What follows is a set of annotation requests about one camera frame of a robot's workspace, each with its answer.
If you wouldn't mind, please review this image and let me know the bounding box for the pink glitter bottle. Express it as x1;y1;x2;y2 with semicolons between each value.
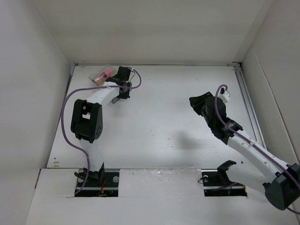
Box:
92;70;111;83

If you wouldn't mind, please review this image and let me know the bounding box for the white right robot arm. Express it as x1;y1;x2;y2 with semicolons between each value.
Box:
189;92;300;210

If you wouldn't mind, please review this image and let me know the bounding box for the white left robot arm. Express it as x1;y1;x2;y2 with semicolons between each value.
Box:
70;66;136;186

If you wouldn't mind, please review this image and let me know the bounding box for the smoky acrylic organizer box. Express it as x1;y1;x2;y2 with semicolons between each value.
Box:
88;64;132;104

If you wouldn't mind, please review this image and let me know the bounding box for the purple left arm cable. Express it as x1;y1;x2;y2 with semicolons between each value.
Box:
61;68;143;195

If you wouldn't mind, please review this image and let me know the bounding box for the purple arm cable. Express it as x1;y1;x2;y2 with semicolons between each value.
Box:
61;68;143;195
215;84;300;214

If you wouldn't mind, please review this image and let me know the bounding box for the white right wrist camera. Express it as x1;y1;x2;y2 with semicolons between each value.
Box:
218;88;230;104

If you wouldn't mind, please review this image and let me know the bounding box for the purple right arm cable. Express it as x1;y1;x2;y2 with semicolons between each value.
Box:
215;84;300;214

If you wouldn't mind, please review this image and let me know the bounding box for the aluminium rail right edge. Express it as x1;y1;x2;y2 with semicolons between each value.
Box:
232;63;266;148

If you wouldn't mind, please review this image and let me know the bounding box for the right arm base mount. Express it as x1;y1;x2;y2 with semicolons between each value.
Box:
198;160;248;197

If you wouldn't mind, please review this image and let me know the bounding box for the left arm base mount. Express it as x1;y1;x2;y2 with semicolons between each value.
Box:
74;164;120;197

